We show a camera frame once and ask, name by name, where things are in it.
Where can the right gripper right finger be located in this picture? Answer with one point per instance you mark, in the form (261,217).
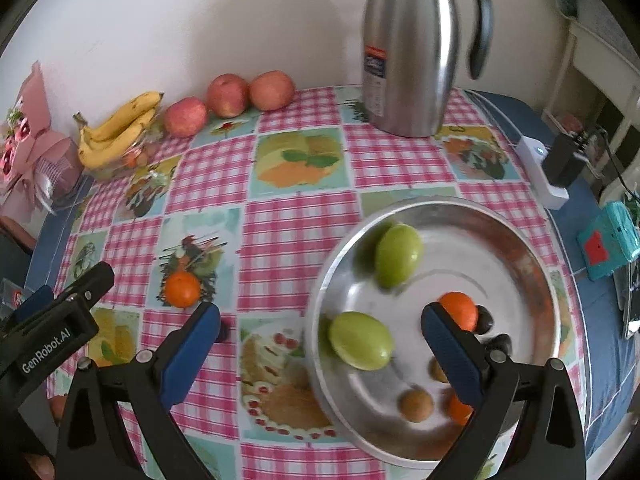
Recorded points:
(548,442)

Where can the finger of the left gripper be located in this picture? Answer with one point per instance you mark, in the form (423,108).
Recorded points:
(32,350)
(36,302)

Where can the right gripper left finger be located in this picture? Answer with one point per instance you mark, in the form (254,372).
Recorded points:
(93,442)

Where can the dark plum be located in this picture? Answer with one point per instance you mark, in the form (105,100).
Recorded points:
(501,342)
(485,322)
(223,332)

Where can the brown kiwi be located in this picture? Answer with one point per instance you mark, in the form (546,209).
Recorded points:
(416,405)
(436,372)

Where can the orange tangerine with stem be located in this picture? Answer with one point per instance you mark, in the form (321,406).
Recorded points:
(461,308)

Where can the green mango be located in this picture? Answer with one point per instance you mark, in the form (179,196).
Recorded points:
(397,255)
(361,341)

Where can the clear glass mug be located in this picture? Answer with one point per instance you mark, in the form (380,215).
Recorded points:
(11,296)

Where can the pink flower bouquet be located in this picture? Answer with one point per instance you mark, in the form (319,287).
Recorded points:
(39,165)

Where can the yellow banana bunch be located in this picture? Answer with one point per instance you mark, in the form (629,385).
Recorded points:
(100,146)

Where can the clear plastic fruit box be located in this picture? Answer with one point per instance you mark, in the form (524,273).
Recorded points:
(138,156)

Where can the fruit pattern checkered tablecloth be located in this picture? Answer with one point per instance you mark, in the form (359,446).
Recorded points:
(323,243)

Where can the round steel tray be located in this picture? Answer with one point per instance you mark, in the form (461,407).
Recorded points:
(398,414)

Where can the teal toy box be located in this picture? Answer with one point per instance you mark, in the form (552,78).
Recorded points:
(610,241)

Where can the red apple left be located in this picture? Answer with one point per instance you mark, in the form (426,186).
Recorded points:
(185,118)

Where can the red apple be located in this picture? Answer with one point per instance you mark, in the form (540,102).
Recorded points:
(227,96)
(185,118)
(272,91)

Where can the red apple middle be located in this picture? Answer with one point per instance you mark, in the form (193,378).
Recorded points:
(227,96)

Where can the black power adapter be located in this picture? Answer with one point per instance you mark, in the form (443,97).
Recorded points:
(566,159)

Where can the white power strip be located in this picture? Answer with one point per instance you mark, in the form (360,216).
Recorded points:
(532,153)

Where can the red apple right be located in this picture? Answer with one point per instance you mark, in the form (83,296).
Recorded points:
(272,91)

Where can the steel thermos jug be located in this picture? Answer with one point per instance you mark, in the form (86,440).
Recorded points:
(410,54)

